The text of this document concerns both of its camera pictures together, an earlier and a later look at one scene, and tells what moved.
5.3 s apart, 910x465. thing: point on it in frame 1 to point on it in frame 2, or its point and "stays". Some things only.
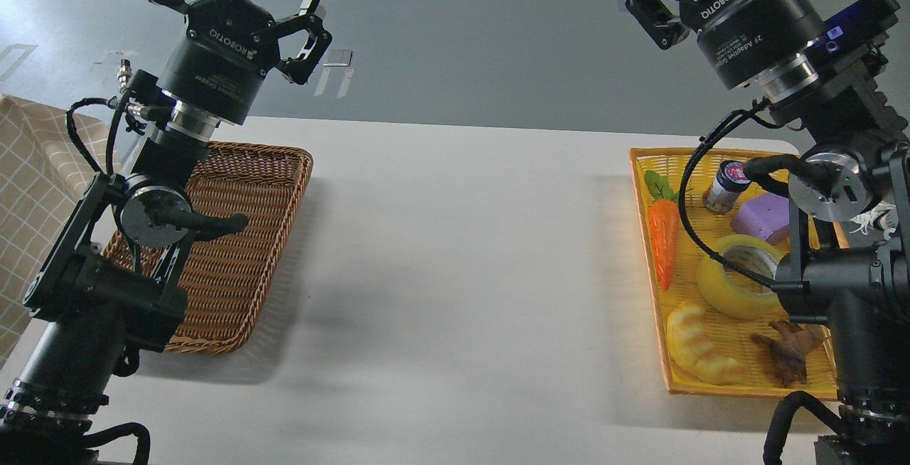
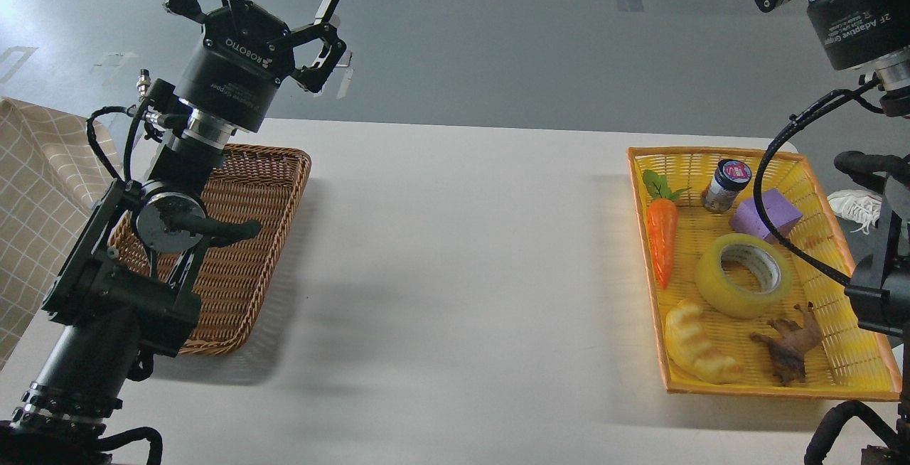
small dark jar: [732, 178] stays
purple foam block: [763, 216] stays
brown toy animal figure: [785, 353] stays
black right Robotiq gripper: [749, 15] to [859, 2]
